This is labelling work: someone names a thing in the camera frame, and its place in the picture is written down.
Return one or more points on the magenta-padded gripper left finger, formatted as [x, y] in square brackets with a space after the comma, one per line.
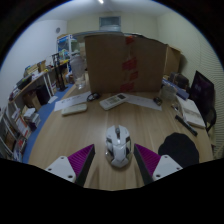
[63, 166]

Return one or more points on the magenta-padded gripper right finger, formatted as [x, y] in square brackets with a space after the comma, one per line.
[163, 166]

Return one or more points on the white and black computer mouse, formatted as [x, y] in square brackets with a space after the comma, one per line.
[117, 146]

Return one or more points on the black mouse pad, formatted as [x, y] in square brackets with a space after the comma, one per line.
[180, 148]

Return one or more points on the black marker pen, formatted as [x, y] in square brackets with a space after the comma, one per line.
[186, 125]

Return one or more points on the white open book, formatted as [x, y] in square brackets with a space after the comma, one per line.
[193, 115]

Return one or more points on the shelf unit with books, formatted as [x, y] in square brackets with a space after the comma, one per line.
[15, 130]

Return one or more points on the white paper sheet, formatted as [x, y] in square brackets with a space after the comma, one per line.
[68, 101]
[143, 101]

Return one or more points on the small dark clip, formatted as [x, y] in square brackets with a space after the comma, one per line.
[157, 100]

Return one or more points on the black office chair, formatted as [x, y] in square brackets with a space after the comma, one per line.
[211, 120]

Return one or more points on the clear plastic container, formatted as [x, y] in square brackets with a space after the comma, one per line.
[168, 91]

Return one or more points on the small black round object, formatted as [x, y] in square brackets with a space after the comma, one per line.
[93, 96]

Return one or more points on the blue book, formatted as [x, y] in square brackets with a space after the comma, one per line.
[176, 89]

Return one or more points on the white remote control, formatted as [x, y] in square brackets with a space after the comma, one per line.
[112, 101]

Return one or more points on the black monitor screen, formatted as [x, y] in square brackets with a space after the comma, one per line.
[201, 91]

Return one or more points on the dark bag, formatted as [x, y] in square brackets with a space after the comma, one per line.
[180, 80]

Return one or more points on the wooden side desk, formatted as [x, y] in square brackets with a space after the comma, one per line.
[33, 81]

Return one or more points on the black metal stand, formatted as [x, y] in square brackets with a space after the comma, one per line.
[59, 73]

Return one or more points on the clear plastic bottle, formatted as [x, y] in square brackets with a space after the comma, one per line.
[78, 71]

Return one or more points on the small brown cardboard box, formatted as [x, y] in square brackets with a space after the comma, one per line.
[173, 60]

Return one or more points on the large brown cardboard box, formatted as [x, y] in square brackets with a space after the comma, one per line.
[110, 63]

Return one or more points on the ceiling light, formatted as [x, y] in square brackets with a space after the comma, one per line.
[101, 1]

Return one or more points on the wall air vent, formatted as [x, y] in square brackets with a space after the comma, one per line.
[110, 22]

